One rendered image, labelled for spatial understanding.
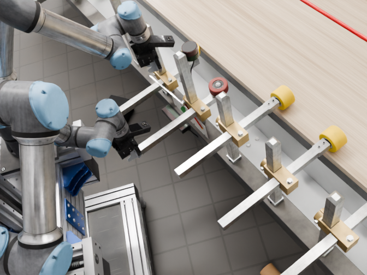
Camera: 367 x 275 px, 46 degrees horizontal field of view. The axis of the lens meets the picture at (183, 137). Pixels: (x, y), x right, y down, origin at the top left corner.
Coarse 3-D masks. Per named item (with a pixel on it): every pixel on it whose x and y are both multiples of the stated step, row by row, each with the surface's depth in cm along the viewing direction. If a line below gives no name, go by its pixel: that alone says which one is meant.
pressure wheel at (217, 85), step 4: (212, 80) 177; (216, 80) 177; (220, 80) 177; (224, 80) 176; (212, 84) 176; (216, 84) 175; (220, 84) 175; (224, 84) 175; (212, 88) 175; (216, 88) 175; (220, 88) 174; (224, 88) 174; (212, 92) 175; (216, 92) 174; (220, 92) 174
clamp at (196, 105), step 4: (184, 96) 181; (184, 100) 181; (196, 100) 178; (200, 100) 177; (188, 104) 179; (192, 104) 177; (196, 104) 177; (200, 104) 176; (204, 104) 176; (192, 108) 177; (196, 108) 176; (200, 108) 175; (208, 108) 175; (196, 112) 176; (200, 112) 174; (204, 112) 174; (208, 112) 176; (200, 116) 174; (204, 116) 176; (208, 116) 177; (200, 120) 178; (204, 120) 177
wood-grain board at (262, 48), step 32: (160, 0) 212; (192, 0) 208; (224, 0) 203; (256, 0) 199; (288, 0) 195; (320, 0) 191; (352, 0) 187; (192, 32) 196; (224, 32) 192; (256, 32) 188; (288, 32) 184; (320, 32) 181; (224, 64) 181; (256, 64) 178; (288, 64) 175; (320, 64) 172; (352, 64) 168; (256, 96) 171; (320, 96) 163; (352, 96) 161; (320, 128) 156; (352, 128) 153; (352, 160) 147
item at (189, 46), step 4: (184, 44) 158; (188, 44) 158; (192, 44) 157; (196, 44) 157; (184, 48) 157; (188, 48) 157; (192, 48) 156; (192, 56) 158; (188, 64) 161; (192, 64) 165
